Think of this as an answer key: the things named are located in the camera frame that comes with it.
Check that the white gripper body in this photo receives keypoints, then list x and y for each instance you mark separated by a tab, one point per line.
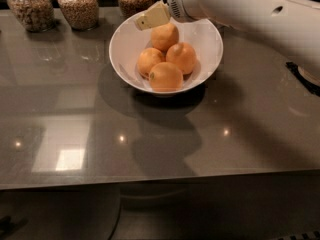
177	2

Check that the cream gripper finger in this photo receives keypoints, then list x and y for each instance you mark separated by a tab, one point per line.
156	15

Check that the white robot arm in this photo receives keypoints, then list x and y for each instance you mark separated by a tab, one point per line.
292	27

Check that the back orange in bowl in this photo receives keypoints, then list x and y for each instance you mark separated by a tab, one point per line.
164	36

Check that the orange in bowl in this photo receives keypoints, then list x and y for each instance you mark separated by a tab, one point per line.
183	55
147	59
165	77
164	36

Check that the white ceramic bowl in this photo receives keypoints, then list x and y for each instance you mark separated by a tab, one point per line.
128	42

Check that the left orange in bowl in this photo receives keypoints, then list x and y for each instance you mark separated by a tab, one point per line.
147	59

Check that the right orange in bowl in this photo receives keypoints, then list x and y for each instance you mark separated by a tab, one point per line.
183	55

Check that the front orange in bowl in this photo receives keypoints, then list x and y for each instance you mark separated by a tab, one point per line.
165	77

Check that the leftmost glass grain jar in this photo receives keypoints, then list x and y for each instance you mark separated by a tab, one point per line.
33	15

